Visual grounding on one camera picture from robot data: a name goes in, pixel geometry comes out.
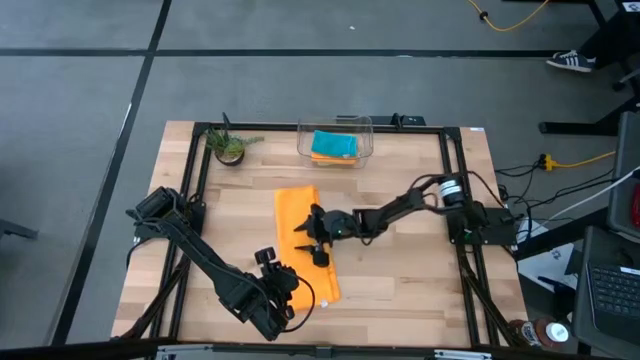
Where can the clear plastic bin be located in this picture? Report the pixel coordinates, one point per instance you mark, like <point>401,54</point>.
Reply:
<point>306,150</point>

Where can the black aluminium table frame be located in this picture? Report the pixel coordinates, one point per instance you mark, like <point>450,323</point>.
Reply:
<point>270,127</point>

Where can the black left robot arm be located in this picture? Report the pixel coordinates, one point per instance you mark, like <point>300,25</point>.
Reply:
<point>200,255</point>

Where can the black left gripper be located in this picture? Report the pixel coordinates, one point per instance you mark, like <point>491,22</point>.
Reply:
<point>282,290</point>

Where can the teal microfiber towel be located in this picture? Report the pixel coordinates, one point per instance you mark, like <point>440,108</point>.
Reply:
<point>335,143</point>

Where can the dark grey laptop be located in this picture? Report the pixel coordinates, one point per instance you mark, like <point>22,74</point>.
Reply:
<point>615,295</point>

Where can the brown bottle white cap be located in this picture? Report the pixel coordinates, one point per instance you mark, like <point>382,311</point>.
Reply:
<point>537,332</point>

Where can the black rig crossbar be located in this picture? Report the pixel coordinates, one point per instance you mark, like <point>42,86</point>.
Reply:
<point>75,350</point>

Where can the small potted green plant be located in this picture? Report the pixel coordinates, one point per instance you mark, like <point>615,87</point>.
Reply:
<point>229,150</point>

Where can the red object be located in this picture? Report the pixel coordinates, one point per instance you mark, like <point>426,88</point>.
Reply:
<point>636,205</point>

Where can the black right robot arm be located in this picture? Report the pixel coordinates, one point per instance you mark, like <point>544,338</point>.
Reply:
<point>395,210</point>

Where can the black desk stand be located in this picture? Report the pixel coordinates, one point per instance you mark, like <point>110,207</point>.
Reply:
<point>575,128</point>

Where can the orange microfiber towel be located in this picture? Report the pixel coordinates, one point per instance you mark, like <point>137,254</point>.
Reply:
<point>300,210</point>
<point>330,161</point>

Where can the person's leg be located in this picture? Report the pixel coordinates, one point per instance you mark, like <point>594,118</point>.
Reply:
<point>610,40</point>

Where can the silver metal bracket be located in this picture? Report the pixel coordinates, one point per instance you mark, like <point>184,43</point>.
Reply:
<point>460,355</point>
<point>185,352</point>

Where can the person's shoe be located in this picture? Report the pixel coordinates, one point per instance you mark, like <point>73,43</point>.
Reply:
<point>570,61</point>

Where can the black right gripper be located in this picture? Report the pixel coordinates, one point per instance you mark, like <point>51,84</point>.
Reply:
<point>335,227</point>

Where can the black furniture foot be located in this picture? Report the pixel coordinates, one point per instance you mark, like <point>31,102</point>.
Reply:
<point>15,229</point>

